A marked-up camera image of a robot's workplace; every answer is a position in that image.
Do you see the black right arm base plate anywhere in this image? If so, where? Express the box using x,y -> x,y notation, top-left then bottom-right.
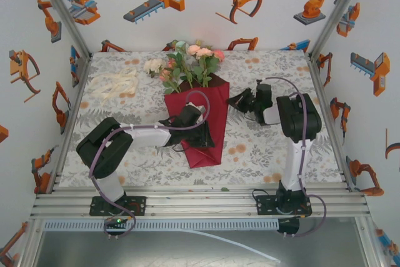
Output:
256,194 -> 313,217

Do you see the black controller board green light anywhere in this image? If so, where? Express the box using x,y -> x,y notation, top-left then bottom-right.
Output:
104,216 -> 129,234

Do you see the dark red wrapping paper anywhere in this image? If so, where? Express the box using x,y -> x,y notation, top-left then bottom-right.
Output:
164,72 -> 231,169

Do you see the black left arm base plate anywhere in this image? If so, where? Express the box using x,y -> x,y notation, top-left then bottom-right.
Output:
89,196 -> 148,217

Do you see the fake mint flower stem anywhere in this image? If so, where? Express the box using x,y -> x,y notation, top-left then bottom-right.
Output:
167,41 -> 196,89

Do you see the white plastic tube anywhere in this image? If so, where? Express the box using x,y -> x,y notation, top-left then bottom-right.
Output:
184,229 -> 281,263

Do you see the fake coral rose stem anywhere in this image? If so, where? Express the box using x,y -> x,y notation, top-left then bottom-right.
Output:
158,59 -> 184,94

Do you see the floral print tablecloth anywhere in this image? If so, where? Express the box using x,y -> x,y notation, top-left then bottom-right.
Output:
58,49 -> 342,187

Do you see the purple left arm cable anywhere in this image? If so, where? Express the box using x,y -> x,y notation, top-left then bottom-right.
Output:
88,90 -> 211,239

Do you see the fake white rose stem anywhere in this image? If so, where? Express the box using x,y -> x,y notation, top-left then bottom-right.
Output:
142,58 -> 166,79

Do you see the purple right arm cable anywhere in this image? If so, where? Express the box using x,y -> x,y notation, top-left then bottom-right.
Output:
257,76 -> 328,238

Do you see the aluminium side rail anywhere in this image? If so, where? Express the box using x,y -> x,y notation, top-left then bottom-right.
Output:
307,53 -> 356,193
43,53 -> 93,194

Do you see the aluminium frame post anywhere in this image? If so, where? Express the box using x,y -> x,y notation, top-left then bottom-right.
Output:
31,0 -> 93,58
307,0 -> 373,58

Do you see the white slotted cable duct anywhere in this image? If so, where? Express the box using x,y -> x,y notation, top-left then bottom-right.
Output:
42,219 -> 280,232

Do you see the black cable clamp block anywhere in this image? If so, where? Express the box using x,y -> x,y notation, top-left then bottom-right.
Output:
276,218 -> 301,237

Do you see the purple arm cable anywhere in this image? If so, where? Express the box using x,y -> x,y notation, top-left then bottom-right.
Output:
88,90 -> 211,239
257,76 -> 328,238

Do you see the aluminium table rail frame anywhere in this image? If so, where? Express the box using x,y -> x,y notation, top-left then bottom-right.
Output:
29,185 -> 373,220

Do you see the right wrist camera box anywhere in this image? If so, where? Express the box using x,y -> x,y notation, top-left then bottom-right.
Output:
249,79 -> 264,96

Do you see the fake pink rose stem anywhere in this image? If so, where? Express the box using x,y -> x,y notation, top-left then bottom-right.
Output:
199,49 -> 226,88

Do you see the cream ribbon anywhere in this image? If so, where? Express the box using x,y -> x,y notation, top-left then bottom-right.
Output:
89,66 -> 139,108

